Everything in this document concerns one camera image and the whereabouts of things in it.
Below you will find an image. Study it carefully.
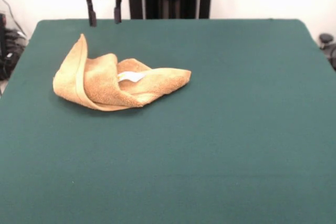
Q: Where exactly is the tan terry towel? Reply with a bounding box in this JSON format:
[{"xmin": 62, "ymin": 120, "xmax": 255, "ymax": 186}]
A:
[{"xmin": 52, "ymin": 33, "xmax": 192, "ymax": 112}]

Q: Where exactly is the black chair base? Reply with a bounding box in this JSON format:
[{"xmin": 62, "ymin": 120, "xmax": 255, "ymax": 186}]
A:
[{"xmin": 4, "ymin": 28, "xmax": 28, "ymax": 80}]

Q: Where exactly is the black equipment box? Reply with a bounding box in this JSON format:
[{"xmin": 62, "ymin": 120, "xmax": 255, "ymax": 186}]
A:
[{"xmin": 0, "ymin": 13, "xmax": 6, "ymax": 59}]

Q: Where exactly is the dark green table cloth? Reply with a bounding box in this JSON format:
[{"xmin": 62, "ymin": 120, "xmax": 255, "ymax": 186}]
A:
[{"xmin": 0, "ymin": 18, "xmax": 336, "ymax": 224}]

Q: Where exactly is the grey chair base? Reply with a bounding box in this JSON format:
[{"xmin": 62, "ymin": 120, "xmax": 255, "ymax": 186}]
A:
[{"xmin": 319, "ymin": 33, "xmax": 336, "ymax": 71}]

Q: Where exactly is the thin grey cable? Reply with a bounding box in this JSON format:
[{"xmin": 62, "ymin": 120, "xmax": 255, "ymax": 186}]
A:
[{"xmin": 0, "ymin": 0, "xmax": 27, "ymax": 36}]

